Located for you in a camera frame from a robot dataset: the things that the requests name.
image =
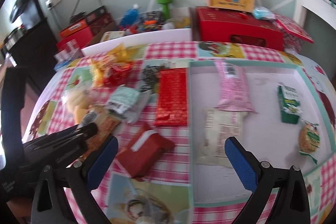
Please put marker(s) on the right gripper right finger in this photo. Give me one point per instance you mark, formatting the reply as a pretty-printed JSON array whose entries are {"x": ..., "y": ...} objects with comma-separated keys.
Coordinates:
[{"x": 260, "y": 177}]

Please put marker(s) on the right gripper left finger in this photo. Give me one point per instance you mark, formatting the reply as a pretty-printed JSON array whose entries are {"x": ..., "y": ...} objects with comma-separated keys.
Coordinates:
[{"x": 50, "y": 204}]

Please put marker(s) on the round cake green packet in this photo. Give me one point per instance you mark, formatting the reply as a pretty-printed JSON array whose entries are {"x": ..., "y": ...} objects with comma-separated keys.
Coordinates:
[{"x": 309, "y": 140}]

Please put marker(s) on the clear bag round bun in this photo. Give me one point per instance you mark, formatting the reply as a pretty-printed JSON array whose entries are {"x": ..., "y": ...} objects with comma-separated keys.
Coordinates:
[{"x": 77, "y": 102}]

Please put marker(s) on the orange patterned bread packet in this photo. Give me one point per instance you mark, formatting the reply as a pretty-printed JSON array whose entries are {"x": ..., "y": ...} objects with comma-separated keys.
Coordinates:
[{"x": 105, "y": 121}]

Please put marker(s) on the green white biscuit packet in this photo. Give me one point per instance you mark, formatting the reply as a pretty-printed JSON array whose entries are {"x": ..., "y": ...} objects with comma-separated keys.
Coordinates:
[{"x": 289, "y": 104}]

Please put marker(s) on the white cream snack packet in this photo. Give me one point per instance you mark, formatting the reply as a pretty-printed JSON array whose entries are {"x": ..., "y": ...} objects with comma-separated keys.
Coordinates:
[{"x": 219, "y": 126}]

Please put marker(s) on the small red box packet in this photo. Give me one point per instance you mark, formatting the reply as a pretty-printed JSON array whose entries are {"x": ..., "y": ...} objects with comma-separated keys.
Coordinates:
[{"x": 143, "y": 151}]

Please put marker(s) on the mint green snack packet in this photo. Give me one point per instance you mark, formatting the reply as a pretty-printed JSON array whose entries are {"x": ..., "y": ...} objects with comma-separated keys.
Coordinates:
[{"x": 128, "y": 103}]

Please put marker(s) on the pink snack packet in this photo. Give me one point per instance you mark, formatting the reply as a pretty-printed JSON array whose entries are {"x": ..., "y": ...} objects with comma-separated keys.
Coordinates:
[{"x": 234, "y": 88}]

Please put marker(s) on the red flower snack bag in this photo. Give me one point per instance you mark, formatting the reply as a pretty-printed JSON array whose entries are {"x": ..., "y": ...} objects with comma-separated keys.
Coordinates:
[{"x": 116, "y": 74}]

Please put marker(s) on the yellow soft bread bag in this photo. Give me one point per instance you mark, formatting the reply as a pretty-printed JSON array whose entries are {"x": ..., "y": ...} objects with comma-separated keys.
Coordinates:
[{"x": 116, "y": 55}]

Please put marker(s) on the long red patterned packet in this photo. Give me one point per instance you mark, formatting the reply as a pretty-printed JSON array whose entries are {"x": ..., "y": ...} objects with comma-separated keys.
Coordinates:
[{"x": 172, "y": 107}]

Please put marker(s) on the teal shallow tray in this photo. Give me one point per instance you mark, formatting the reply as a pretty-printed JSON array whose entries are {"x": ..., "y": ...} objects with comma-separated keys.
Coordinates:
[{"x": 264, "y": 134}]

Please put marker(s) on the black cabinet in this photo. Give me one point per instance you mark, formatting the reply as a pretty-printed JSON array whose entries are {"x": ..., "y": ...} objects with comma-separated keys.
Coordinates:
[{"x": 35, "y": 51}]

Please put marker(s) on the clear acrylic box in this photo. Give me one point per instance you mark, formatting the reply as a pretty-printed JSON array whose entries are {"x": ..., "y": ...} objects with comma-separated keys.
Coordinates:
[{"x": 68, "y": 51}]

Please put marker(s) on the checkered picture tablecloth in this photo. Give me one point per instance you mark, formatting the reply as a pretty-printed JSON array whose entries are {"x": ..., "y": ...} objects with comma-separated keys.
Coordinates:
[{"x": 163, "y": 196}]

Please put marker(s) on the red box stack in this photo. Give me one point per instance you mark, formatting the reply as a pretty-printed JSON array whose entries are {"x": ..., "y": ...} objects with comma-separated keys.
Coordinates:
[{"x": 84, "y": 36}]

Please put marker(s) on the orange black flat box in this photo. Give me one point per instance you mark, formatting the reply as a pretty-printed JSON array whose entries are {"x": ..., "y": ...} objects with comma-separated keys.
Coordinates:
[{"x": 85, "y": 21}]

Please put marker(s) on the red patterned lid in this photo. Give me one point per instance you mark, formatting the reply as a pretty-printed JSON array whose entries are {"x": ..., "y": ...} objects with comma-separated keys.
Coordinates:
[{"x": 292, "y": 28}]

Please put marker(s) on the cardboard box with toys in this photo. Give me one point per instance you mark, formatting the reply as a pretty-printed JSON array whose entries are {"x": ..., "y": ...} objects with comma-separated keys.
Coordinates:
[{"x": 148, "y": 22}]

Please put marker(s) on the blue water bottle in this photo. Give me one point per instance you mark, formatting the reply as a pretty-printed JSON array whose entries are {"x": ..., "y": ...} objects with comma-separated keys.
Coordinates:
[{"x": 130, "y": 17}]

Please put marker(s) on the blue wet wipes pack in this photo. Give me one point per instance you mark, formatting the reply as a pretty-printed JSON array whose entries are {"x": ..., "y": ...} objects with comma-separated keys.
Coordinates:
[{"x": 262, "y": 13}]

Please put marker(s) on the large red gift box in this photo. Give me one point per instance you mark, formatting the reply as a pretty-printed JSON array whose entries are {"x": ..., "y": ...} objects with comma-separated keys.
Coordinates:
[{"x": 216, "y": 25}]

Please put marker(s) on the white foam board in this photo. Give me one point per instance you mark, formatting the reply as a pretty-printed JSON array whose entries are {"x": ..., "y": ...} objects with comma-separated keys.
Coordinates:
[{"x": 174, "y": 35}]

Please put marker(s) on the green dumbbell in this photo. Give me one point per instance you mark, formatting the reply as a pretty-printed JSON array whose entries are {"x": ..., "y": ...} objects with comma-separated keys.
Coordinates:
[{"x": 165, "y": 7}]

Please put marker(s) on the wall power socket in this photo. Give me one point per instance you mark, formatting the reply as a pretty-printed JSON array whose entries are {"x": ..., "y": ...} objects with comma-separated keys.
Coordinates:
[{"x": 52, "y": 3}]

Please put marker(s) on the white shelf frame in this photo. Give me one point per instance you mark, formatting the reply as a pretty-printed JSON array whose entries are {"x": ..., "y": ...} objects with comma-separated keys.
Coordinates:
[{"x": 324, "y": 9}]

